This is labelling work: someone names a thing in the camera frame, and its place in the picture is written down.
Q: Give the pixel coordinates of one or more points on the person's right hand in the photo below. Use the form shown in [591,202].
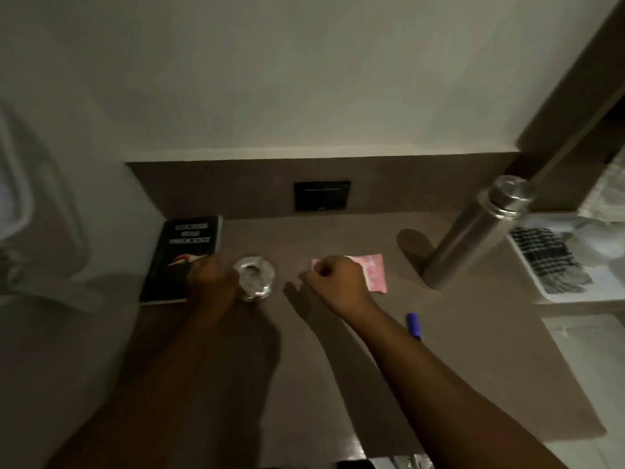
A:
[342,285]

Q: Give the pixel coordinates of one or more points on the person's left hand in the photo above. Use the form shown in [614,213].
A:
[211,287]

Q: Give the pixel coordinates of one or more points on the person's left fingers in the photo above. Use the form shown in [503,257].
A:
[232,280]

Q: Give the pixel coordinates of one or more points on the person's right fingers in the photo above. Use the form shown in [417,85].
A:
[312,275]

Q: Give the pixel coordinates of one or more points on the clear glass ashtray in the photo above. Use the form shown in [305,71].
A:
[256,280]

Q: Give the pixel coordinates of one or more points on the pink printed packet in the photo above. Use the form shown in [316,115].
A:
[375,274]

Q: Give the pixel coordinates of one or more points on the person's right forearm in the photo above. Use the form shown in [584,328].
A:
[449,395]

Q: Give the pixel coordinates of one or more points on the person's left forearm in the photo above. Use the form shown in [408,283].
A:
[161,400]

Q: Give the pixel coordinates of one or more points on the orange pencil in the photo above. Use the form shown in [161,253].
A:
[189,259]

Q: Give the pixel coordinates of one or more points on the black book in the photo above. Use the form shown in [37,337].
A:
[180,249]

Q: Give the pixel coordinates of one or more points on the blue pen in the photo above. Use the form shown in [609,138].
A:
[413,324]

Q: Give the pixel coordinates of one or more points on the steel water bottle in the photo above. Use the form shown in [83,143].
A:
[471,234]

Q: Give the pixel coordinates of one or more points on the black white checked cloth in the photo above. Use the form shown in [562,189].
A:
[547,258]

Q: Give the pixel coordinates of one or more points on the white tray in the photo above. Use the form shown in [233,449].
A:
[600,285]

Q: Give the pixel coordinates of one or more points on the white fabric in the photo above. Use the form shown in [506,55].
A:
[605,190]

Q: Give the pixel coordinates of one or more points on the black wall socket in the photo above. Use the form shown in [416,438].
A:
[322,195]

